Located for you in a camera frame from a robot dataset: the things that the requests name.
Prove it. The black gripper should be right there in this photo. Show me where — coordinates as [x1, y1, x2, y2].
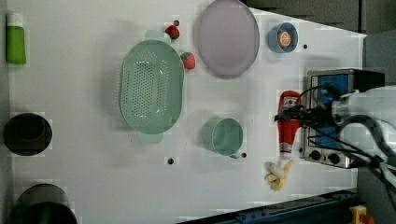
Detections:
[274, 104, 333, 129]

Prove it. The red felt ketchup bottle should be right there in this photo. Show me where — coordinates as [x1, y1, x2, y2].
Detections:
[277, 91, 301, 160]

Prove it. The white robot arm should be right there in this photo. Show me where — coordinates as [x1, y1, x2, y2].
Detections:
[275, 86, 395, 172]

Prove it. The pink round plate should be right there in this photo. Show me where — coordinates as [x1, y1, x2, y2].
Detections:
[196, 0, 260, 77]

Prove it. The black toaster oven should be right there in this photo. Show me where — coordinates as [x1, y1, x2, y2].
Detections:
[300, 69, 385, 169]

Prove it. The peeled felt banana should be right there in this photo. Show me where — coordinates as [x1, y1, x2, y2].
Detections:
[264, 160, 294, 191]

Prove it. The green metal mug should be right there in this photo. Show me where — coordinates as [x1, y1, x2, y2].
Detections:
[202, 117, 244, 159]

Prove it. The felt orange slice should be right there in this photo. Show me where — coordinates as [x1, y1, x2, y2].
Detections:
[277, 31, 291, 48]

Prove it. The blue bowl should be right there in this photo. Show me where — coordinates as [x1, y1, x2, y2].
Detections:
[268, 22, 299, 53]

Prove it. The light red felt strawberry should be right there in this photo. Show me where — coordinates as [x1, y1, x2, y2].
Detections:
[180, 52, 196, 70]

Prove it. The dark red felt strawberry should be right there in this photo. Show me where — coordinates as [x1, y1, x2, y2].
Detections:
[165, 25, 180, 40]

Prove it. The lower black cylinder cup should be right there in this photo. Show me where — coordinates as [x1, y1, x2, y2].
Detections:
[12, 184, 78, 224]

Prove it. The green squeeze bottle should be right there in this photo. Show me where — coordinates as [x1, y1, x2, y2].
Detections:
[6, 12, 26, 65]

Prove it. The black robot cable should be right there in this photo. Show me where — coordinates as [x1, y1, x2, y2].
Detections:
[298, 84, 396, 209]

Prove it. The blue metal frame rail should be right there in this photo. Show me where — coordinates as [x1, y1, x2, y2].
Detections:
[177, 190, 360, 224]

